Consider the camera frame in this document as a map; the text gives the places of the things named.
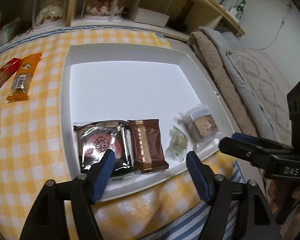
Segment green bottle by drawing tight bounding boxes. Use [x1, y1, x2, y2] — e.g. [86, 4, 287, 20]
[235, 0, 246, 20]

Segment white shallow cardboard box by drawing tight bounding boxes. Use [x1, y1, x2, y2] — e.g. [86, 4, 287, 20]
[60, 42, 235, 202]

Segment cream dress doll in case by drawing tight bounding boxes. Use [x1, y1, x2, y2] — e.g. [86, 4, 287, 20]
[32, 0, 68, 31]

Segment cream embroidered pillow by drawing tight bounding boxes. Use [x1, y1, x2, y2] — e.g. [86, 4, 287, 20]
[234, 49, 292, 145]

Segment beige folded blanket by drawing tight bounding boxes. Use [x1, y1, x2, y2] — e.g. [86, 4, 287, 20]
[187, 31, 259, 137]

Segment white storage box on shelf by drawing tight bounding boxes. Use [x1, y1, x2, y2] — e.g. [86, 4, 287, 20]
[129, 7, 170, 27]

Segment clear wrapped beige pastry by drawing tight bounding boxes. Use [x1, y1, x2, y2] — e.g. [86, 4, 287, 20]
[178, 104, 221, 144]

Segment red cracker pack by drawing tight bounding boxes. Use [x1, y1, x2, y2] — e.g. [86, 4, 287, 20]
[0, 58, 22, 89]

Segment wooden headboard shelf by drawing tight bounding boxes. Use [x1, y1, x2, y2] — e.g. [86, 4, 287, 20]
[0, 0, 244, 41]

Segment orange snack bar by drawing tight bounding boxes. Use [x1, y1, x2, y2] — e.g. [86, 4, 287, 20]
[6, 53, 42, 102]

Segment red dress doll in case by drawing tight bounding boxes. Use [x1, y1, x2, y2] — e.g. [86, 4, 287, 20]
[81, 0, 125, 22]

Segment brown wrapped snack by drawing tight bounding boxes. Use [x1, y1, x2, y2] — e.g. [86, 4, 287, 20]
[128, 119, 169, 173]

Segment green white wrapped candy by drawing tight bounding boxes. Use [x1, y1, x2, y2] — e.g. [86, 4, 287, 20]
[165, 126, 189, 163]

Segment yellow checkered tablecloth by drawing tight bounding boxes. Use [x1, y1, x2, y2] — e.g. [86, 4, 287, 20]
[0, 29, 233, 239]

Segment dark red mooncake pack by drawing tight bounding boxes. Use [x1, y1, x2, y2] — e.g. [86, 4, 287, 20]
[73, 120, 135, 180]

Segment person's right hand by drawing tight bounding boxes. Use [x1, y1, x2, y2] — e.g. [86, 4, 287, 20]
[265, 179, 300, 239]

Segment light blue folded blanket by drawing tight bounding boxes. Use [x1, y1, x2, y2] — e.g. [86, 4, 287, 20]
[199, 27, 274, 139]

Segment white tissue pack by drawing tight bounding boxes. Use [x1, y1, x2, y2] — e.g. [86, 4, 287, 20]
[0, 17, 32, 46]

